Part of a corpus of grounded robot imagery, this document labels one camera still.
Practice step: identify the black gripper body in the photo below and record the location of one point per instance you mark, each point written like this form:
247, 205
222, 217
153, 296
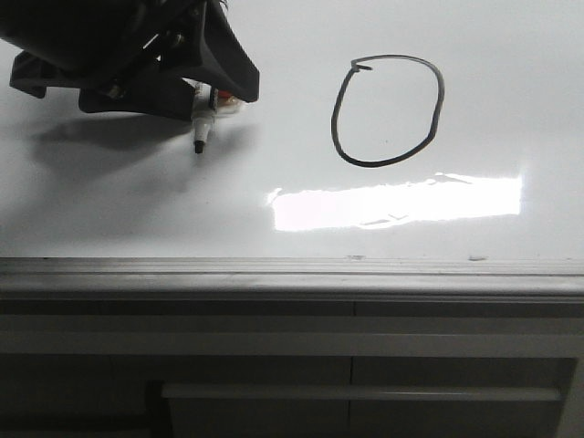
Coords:
86, 44

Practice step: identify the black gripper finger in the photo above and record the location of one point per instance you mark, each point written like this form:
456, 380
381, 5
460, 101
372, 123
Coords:
170, 98
211, 53

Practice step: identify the red magnet taped to marker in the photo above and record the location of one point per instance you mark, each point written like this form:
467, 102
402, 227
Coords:
227, 104

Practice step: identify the white black whiteboard marker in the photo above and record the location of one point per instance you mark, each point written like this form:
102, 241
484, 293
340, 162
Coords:
203, 114

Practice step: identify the white whiteboard with metal frame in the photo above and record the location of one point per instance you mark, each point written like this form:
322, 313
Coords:
400, 150

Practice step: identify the grey cabinet with handle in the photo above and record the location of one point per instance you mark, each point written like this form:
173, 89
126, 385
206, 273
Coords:
291, 369

